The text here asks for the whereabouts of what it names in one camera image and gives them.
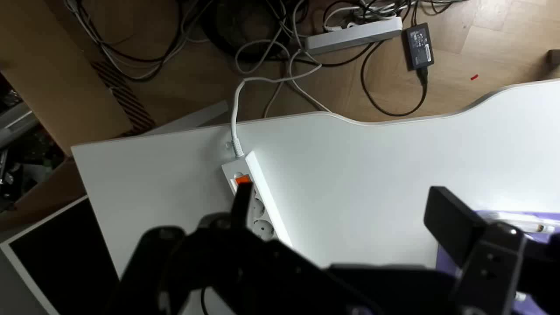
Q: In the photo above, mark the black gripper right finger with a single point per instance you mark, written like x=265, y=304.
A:
x=487, y=262

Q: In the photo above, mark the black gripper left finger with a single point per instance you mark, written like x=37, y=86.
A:
x=193, y=273

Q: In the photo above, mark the small red scrap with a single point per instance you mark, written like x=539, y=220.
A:
x=473, y=75

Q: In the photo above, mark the dark brown block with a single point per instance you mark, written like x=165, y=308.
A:
x=553, y=59

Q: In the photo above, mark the black power adapter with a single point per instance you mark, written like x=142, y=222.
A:
x=420, y=45

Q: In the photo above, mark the brown cardboard box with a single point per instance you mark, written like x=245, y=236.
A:
x=58, y=70

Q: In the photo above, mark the grey power strip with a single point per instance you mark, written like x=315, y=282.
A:
x=350, y=35

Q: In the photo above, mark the white power strip orange switch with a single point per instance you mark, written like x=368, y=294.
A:
x=265, y=201

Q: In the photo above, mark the black panel with white frame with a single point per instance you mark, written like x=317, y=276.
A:
x=58, y=268

